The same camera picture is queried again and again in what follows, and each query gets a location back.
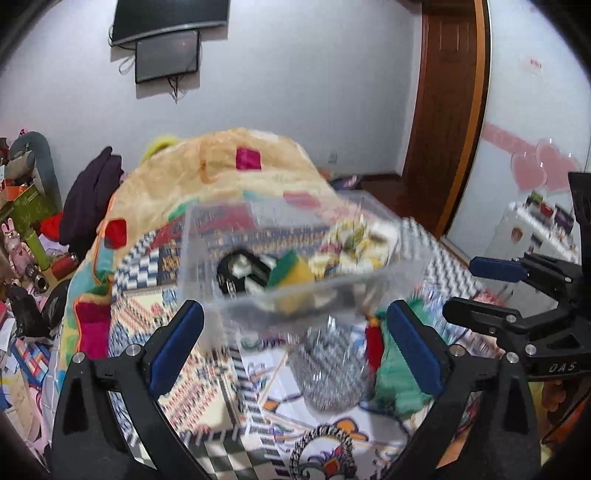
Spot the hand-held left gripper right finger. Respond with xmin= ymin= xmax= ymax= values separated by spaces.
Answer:
xmin=386 ymin=299 xmax=542 ymax=480

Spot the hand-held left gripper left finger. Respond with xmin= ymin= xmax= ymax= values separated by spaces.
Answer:
xmin=50 ymin=299 xmax=206 ymax=480

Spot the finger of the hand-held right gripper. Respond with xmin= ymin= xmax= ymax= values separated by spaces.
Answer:
xmin=442 ymin=296 xmax=579 ymax=361
xmin=469 ymin=253 xmax=583 ymax=302

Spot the green and red cloth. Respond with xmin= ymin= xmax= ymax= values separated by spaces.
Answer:
xmin=364 ymin=298 xmax=437 ymax=418

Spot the clear plastic storage box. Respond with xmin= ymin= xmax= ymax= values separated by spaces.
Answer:
xmin=180 ymin=190 xmax=431 ymax=320

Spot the black and white soft item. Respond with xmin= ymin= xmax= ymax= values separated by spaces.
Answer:
xmin=216 ymin=248 xmax=278 ymax=296

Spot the white floral soft cloth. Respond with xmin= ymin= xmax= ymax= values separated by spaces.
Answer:
xmin=308 ymin=218 xmax=402 ymax=278

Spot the green and yellow sponge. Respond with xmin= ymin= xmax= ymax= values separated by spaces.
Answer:
xmin=267 ymin=249 xmax=315 ymax=291

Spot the white storage rack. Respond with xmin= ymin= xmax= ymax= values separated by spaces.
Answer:
xmin=485 ymin=191 xmax=583 ymax=287

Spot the patterned bed sheet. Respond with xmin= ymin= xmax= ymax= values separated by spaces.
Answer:
xmin=108 ymin=217 xmax=509 ymax=480

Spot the black plastic bag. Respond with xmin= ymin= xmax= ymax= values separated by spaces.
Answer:
xmin=6 ymin=279 xmax=72 ymax=340

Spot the brown wooden door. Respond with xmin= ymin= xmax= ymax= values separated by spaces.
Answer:
xmin=399 ymin=0 xmax=491 ymax=236

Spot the dark purple clothing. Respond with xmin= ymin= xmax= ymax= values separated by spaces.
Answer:
xmin=59 ymin=147 xmax=124 ymax=250

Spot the yellow plush blanket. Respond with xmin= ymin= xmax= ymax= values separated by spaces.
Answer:
xmin=65 ymin=127 xmax=347 ymax=370

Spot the pink rabbit toy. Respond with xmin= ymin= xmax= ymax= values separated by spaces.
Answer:
xmin=1 ymin=222 xmax=29 ymax=278

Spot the green cardboard box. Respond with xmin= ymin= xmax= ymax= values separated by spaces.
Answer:
xmin=11 ymin=185 xmax=51 ymax=271

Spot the grey plush toy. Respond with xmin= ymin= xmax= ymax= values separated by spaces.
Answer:
xmin=8 ymin=131 xmax=63 ymax=210

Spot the pink heart wall decoration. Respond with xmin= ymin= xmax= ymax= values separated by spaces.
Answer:
xmin=482 ymin=121 xmax=583 ymax=192

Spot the small black wall monitor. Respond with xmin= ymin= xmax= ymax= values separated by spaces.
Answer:
xmin=135 ymin=30 xmax=202 ymax=85

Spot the large black wall television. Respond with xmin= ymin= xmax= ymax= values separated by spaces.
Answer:
xmin=112 ymin=0 xmax=230 ymax=47

